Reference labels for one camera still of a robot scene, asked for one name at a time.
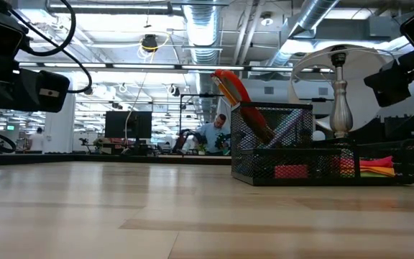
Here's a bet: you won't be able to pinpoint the neon sticky note pad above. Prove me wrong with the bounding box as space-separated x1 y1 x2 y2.
334 155 397 178

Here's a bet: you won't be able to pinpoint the purple pen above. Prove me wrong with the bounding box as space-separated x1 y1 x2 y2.
262 107 306 150

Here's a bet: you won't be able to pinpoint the pink eraser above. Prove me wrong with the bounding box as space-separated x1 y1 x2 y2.
274 164 310 180

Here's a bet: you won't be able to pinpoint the red handled scissors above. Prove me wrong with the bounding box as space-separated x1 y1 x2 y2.
210 68 276 145

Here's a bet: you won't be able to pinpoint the black mesh desk organizer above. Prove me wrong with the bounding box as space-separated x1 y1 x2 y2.
230 101 414 187

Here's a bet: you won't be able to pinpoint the black cabinet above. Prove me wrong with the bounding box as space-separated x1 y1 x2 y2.
382 114 414 163

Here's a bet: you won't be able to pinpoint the person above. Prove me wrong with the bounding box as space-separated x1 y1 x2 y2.
30 126 46 153
172 113 231 157

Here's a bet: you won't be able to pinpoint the white shade table lamp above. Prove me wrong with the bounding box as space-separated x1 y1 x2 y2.
287 43 397 140

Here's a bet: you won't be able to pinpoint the black computer monitor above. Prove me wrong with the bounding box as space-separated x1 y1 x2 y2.
104 110 153 140

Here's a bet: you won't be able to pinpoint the black metal rack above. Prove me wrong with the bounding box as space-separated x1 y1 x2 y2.
179 93 226 145

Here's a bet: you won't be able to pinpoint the black aluminium table frame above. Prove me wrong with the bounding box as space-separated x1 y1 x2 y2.
0 150 414 177

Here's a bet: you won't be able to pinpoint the silver ventilation duct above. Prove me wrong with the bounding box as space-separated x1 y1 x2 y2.
182 4 223 66
267 0 341 68

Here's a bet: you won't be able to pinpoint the black ceiling camera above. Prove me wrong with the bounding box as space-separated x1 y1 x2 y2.
141 34 159 53

